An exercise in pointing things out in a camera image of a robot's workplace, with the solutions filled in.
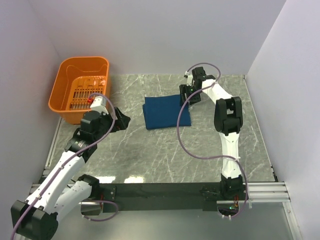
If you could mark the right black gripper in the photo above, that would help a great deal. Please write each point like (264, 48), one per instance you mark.
(182, 92)

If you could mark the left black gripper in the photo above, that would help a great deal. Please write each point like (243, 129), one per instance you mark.
(121, 122)

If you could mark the blue mickey mouse t-shirt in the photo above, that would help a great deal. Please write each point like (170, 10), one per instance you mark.
(161, 112)

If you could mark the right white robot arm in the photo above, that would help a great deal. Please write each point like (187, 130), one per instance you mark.
(227, 119)

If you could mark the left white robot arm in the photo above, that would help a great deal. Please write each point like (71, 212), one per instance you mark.
(38, 217)

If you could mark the orange plastic basket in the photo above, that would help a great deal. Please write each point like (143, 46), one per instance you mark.
(77, 78)

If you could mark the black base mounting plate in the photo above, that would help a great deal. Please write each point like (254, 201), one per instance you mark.
(168, 196)

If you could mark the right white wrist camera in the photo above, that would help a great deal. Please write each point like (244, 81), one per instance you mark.
(189, 78)

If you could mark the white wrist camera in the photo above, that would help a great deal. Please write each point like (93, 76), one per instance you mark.
(189, 78)
(98, 104)

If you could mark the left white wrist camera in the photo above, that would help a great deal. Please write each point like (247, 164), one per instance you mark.
(98, 104)

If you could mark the aluminium frame rail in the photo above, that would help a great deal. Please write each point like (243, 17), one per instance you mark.
(258, 192)

